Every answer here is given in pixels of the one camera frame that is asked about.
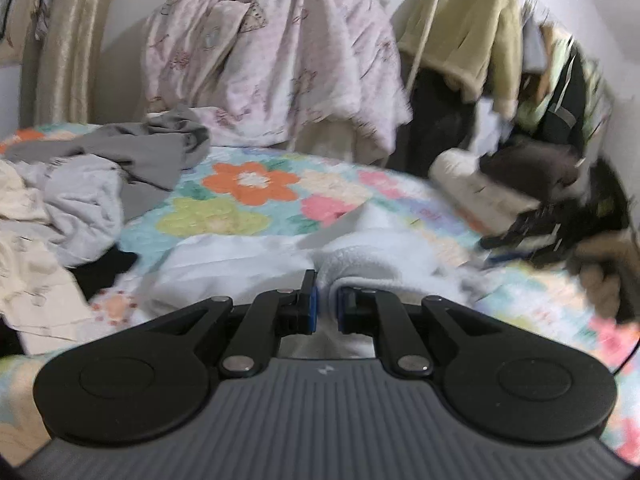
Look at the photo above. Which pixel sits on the folded cream blanket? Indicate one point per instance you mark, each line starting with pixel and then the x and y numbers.
pixel 465 175

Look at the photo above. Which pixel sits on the floral bedsheet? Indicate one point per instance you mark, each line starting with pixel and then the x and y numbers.
pixel 250 185

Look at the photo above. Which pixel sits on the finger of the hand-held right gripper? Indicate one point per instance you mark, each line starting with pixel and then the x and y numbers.
pixel 530 245

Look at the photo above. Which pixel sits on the cream patterned garment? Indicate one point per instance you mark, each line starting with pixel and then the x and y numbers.
pixel 30 280

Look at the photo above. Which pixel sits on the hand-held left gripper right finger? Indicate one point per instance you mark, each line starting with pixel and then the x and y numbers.
pixel 342 310

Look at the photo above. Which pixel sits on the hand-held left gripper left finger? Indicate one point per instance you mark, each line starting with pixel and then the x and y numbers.
pixel 312 305

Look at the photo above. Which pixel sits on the white sweatshirt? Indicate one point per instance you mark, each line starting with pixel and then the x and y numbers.
pixel 380 250

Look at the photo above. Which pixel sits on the person's right hand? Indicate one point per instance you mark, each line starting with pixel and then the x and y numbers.
pixel 597 270

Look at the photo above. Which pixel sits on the white clothes rack pole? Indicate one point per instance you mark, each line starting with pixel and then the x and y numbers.
pixel 425 35

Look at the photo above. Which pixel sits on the pink floral quilt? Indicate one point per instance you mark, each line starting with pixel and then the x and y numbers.
pixel 260 35

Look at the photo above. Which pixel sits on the dark brown garment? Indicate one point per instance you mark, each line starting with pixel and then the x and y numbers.
pixel 530 165

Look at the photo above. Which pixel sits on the black cloth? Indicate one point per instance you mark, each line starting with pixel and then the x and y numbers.
pixel 100 270

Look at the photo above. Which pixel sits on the olive jacket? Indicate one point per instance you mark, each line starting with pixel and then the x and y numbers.
pixel 465 25

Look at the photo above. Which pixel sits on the gold curtain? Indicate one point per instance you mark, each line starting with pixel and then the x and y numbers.
pixel 65 50

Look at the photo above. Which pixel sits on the white hanging garment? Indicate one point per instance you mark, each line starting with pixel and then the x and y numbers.
pixel 492 125

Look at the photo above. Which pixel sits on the cream fleece cloth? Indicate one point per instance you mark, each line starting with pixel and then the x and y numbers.
pixel 340 140

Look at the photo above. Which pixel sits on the light grey garment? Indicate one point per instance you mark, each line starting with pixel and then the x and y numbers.
pixel 80 195

